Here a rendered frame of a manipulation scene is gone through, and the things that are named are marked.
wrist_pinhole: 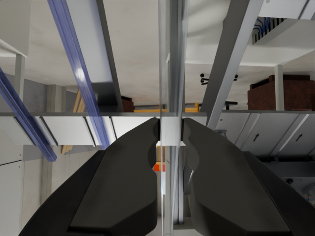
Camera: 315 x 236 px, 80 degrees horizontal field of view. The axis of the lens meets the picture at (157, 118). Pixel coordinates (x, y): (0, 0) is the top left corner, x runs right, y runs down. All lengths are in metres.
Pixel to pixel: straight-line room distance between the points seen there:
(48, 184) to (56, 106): 1.68
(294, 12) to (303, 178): 0.40
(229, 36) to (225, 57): 0.03
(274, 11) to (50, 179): 4.66
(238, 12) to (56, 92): 4.51
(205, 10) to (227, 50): 0.40
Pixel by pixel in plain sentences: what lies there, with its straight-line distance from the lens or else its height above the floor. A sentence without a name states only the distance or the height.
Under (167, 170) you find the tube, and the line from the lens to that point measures 0.16.
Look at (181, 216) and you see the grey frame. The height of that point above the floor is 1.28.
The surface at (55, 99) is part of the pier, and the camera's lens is 4.68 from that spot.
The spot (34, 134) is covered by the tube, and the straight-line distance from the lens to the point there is 0.37.
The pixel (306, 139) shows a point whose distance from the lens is 0.60.
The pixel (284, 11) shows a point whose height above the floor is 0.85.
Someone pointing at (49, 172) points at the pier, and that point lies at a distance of 4.75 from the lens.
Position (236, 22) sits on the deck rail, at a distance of 0.34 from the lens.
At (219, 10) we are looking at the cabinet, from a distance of 0.74.
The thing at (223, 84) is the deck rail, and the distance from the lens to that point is 0.36.
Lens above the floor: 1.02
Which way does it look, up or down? 4 degrees down
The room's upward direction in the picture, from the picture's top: 180 degrees counter-clockwise
